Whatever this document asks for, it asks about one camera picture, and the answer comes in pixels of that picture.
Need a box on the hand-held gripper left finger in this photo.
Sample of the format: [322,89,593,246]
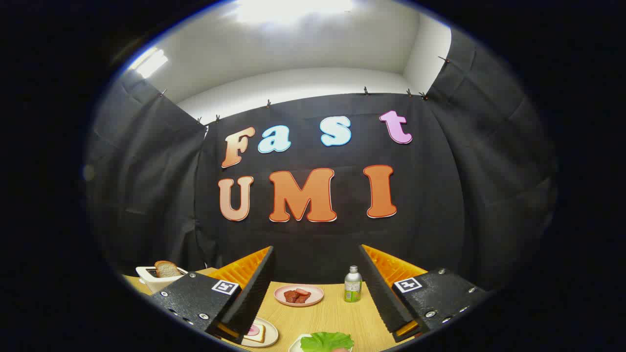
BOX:
[149,246,274,345]

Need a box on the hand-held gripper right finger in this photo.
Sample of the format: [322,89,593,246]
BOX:
[358,244,490,343]

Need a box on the green lettuce leaf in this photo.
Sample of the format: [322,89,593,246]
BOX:
[300,332,355,352]

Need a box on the silver bottle with green label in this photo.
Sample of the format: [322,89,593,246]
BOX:
[344,265,363,303]

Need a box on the white round plate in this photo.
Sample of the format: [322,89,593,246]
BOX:
[243,317,279,348]

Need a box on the pink plate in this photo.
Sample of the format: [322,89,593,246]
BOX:
[274,285,324,307]

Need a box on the black backdrop cloth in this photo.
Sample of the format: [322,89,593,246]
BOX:
[86,27,558,294]

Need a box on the white toaster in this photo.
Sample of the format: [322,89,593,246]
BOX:
[135,264,189,294]

